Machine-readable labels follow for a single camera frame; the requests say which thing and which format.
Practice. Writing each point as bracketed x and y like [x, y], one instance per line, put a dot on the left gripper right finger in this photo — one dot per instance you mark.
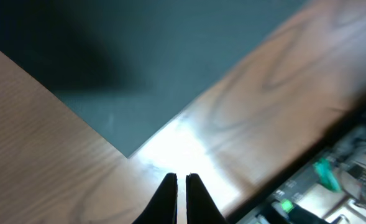
[200, 208]

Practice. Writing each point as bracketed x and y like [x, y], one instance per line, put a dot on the dark green box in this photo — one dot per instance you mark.
[126, 67]

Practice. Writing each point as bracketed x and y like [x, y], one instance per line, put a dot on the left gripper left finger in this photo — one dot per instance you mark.
[162, 207]

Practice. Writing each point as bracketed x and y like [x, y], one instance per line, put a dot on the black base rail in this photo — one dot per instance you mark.
[329, 188]

